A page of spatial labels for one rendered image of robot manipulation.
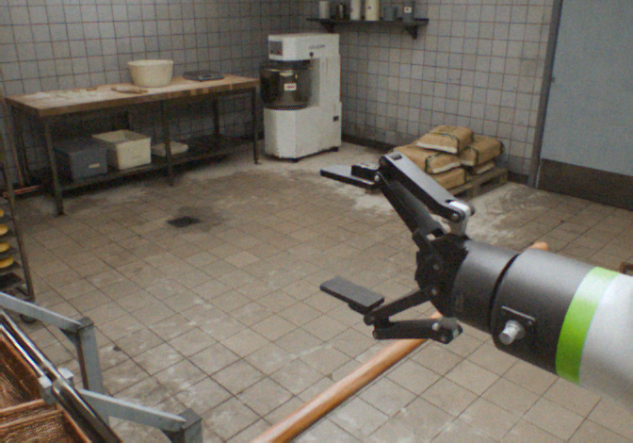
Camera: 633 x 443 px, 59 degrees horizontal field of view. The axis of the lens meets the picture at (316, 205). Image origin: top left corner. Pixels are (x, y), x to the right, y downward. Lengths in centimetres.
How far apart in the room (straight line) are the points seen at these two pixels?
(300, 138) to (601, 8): 304
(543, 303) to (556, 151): 513
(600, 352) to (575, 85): 502
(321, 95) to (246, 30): 126
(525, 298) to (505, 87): 529
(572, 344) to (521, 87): 524
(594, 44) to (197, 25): 391
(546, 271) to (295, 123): 560
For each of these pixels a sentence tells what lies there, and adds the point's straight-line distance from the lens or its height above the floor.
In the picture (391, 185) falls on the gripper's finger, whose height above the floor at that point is 156.
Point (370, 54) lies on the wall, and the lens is 662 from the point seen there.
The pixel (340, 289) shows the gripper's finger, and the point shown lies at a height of 143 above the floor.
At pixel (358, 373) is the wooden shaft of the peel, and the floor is 121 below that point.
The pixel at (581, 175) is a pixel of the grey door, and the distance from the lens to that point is 553.
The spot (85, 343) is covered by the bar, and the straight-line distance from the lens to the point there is 157.
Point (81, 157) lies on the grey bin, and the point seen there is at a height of 41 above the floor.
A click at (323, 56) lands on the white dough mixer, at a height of 110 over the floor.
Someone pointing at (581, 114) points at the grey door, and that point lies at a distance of 543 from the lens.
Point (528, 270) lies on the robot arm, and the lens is 47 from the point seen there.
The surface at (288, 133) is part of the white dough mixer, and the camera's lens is 603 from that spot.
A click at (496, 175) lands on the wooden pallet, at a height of 13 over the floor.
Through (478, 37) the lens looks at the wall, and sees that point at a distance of 584.
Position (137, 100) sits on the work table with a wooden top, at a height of 86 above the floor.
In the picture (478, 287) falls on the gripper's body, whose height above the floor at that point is 151.
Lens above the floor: 173
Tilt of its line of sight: 21 degrees down
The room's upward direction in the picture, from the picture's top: straight up
